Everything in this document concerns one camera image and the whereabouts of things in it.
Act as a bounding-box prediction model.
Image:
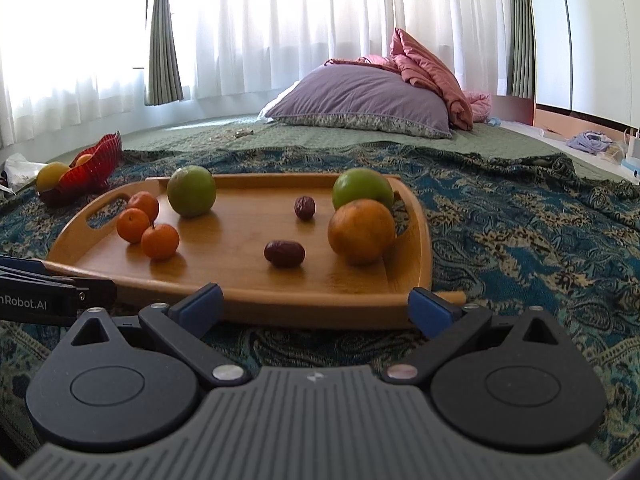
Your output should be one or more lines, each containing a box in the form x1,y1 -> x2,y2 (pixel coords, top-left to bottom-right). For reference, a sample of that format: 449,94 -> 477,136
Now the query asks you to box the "large orange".
327,199 -> 397,267

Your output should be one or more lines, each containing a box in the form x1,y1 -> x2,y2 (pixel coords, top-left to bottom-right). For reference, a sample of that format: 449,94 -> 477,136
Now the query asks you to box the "pink quilt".
325,27 -> 494,131

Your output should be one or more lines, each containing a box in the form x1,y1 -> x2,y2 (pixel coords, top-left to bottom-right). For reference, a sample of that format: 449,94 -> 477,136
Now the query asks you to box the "wooden tray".
45,172 -> 469,331

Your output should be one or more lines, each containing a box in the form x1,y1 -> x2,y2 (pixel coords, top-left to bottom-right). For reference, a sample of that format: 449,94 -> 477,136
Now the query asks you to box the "white sheer curtain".
0,0 -> 517,127

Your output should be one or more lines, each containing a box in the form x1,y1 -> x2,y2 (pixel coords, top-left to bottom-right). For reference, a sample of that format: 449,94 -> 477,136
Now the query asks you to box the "lavender cloth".
565,130 -> 614,156

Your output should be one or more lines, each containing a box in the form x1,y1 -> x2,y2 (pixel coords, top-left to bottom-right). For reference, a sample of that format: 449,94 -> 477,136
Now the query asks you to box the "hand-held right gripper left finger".
70,282 -> 251,389

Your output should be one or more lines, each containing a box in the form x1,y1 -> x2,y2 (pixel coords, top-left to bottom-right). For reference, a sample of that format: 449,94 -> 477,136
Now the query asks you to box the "green bedspread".
47,115 -> 626,182

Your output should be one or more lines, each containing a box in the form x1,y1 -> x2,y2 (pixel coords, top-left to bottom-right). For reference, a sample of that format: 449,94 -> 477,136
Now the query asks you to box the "purple pillow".
257,65 -> 454,140

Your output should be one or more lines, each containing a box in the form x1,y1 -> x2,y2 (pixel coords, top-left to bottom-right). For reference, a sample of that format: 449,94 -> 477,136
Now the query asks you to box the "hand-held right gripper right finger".
382,287 -> 563,389

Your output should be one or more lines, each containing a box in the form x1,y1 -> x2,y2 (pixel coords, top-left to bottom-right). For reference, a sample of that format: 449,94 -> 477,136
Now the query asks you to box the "green apple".
332,168 -> 395,214
166,165 -> 217,219

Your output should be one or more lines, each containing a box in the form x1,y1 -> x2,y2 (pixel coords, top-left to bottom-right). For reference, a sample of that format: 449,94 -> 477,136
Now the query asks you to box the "grey-green curtain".
507,0 -> 536,99
144,0 -> 185,107

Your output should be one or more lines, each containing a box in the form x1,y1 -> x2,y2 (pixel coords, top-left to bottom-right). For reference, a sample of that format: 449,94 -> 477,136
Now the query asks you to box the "white wardrobe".
522,0 -> 640,129

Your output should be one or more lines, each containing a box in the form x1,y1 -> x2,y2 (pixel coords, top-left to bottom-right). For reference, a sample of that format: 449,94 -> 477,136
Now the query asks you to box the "red glass bowl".
37,130 -> 124,209

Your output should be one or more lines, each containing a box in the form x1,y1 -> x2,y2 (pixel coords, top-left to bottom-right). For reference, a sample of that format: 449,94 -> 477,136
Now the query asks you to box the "yellow-green fruit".
36,161 -> 71,192

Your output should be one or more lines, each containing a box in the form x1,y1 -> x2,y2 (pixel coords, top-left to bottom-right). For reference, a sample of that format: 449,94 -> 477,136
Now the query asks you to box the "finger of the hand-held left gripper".
0,255 -> 77,287
74,279 -> 119,315

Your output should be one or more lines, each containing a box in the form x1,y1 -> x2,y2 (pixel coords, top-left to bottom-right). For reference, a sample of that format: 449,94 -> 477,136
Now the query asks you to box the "brown wooden board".
492,94 -> 536,126

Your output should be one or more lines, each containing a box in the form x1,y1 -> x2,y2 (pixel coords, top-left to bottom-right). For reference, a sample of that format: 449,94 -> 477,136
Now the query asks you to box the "white plastic bag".
2,152 -> 49,194

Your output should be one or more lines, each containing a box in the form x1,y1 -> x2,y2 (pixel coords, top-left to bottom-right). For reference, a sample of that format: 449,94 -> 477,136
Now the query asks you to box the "blue patterned blanket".
0,140 -> 640,467

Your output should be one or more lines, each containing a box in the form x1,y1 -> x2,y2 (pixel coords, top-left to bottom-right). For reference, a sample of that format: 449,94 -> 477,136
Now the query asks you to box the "small tangerine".
116,208 -> 152,245
126,191 -> 160,224
140,223 -> 180,261

